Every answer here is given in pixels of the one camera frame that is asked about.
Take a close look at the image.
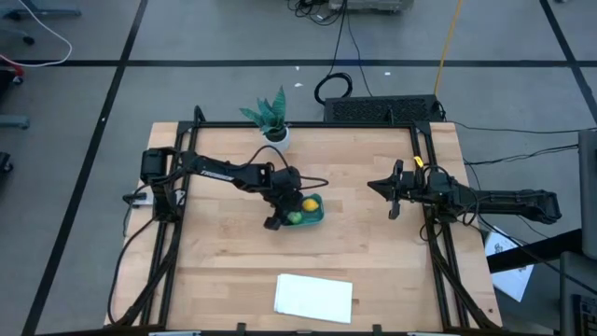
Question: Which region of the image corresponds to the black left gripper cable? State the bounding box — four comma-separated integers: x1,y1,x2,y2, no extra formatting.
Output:
242,145,330,189

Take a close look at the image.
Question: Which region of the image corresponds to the grey cabinet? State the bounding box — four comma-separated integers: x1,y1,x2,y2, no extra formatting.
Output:
577,129,597,260

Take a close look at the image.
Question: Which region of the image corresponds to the red wheeled cart foot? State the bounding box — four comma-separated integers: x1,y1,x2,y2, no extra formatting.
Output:
0,63,25,88

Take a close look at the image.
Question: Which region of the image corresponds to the grey furniture foot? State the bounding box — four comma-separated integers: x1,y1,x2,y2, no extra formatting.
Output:
0,115,32,131

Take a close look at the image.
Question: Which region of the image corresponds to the black perforated computer case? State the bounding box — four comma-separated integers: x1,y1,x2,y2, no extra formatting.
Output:
323,94,444,124

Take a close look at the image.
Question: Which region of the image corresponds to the black floor cable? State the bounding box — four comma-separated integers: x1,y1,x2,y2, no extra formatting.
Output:
346,13,374,98

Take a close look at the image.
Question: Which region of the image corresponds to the black aluminium table frame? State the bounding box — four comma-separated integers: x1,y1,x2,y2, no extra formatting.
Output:
104,105,503,336

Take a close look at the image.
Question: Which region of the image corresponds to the snake plant in white pot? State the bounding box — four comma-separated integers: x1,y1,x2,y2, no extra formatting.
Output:
239,85,291,154

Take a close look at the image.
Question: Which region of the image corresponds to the black power cable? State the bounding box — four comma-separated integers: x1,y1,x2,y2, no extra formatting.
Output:
106,217,158,326

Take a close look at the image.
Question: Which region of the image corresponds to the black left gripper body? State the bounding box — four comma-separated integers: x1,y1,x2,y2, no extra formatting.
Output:
263,166,304,231

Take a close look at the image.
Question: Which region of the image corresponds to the white folded cloth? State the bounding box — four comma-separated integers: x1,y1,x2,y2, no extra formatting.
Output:
272,273,354,325

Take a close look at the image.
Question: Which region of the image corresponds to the dark grey box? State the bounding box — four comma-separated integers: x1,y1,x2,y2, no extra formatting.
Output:
559,251,597,336

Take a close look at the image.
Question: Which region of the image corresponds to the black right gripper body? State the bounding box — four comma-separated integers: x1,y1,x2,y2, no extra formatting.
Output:
389,160,424,220

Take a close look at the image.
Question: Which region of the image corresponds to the teal plastic tupperware container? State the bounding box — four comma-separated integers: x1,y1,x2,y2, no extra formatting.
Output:
279,192,326,230

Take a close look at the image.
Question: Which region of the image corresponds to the white cable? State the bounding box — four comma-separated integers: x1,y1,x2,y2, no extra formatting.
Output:
0,0,74,69

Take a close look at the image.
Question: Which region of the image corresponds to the black beam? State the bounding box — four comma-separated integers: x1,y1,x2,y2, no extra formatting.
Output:
487,228,584,274

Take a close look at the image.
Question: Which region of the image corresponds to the grey furniture base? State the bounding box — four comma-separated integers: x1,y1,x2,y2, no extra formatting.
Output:
0,0,83,22

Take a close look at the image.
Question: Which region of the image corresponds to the grey device with cables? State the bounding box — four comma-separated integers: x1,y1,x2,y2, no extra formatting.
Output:
284,0,415,27

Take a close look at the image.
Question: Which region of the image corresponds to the white printed paper sheet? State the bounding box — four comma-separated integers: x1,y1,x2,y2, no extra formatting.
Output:
484,226,535,303

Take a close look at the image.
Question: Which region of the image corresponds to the black coiled cable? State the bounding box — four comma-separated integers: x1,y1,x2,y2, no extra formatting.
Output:
313,0,354,106

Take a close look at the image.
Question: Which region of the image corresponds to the yellow cable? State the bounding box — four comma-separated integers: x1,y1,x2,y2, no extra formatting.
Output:
433,0,465,97

